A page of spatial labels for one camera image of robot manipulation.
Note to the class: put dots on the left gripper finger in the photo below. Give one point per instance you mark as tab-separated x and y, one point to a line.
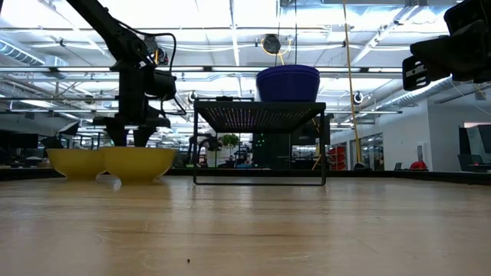
141	137
118	137

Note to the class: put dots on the yellow bowl with speckled inside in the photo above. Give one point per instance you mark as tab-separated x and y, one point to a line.
74	165
138	165

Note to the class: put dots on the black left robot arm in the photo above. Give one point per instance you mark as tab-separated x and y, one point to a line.
115	34

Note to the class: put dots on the green background plant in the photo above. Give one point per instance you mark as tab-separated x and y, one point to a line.
230	139

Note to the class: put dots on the dark background monitor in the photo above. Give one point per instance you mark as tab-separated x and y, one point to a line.
468	153

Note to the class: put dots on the red background object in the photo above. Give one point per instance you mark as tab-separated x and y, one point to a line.
418	165

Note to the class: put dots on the black perforated metal rack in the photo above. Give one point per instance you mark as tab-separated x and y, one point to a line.
261	117

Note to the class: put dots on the red storage shelf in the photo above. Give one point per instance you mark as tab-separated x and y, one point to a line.
337	157

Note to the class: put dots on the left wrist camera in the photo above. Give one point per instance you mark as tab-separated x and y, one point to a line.
161	85

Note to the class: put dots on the black aluminium table frame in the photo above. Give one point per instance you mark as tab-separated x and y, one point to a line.
441	177

